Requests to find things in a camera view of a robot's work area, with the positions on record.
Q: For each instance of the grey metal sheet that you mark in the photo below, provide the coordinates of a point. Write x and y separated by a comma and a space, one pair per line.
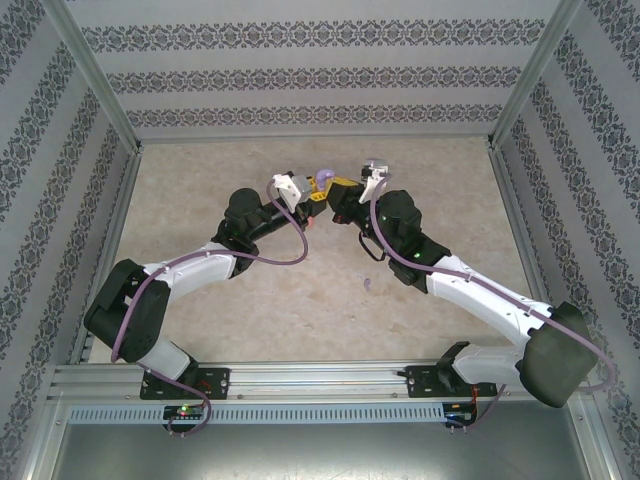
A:
320, 450

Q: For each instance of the purple round charging case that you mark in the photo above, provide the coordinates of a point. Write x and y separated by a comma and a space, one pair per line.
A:
325, 175

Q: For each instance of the aluminium side rail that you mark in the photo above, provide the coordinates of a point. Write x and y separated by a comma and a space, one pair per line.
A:
510, 200
124, 200

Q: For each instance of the right small circuit board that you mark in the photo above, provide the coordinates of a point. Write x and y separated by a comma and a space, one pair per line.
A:
457, 414

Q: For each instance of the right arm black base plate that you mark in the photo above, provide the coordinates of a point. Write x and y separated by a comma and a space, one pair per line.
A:
417, 382

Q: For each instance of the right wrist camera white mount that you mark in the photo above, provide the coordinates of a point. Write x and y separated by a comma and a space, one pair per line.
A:
372, 180

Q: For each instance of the aluminium frame strut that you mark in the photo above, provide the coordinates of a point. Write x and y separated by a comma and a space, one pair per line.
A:
40, 440
595, 440

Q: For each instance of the aluminium frame post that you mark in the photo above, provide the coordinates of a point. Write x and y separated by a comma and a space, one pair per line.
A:
100, 85
535, 75

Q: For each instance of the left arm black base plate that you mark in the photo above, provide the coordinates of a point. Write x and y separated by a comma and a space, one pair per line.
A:
217, 382

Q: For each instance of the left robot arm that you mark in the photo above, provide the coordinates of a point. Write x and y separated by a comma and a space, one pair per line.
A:
125, 315

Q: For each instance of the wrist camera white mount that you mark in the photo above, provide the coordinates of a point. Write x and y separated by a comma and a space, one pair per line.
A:
372, 180
292, 187

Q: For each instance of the small circuit board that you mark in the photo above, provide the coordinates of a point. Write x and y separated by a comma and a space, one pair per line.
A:
457, 414
182, 411

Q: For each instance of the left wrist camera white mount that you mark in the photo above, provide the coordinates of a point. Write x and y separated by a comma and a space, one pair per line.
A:
292, 187

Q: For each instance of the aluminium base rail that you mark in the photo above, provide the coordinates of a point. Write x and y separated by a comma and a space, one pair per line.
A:
310, 380

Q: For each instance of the left small circuit board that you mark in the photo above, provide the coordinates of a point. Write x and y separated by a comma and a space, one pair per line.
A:
182, 411

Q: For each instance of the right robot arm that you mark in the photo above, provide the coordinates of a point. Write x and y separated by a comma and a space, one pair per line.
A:
555, 360

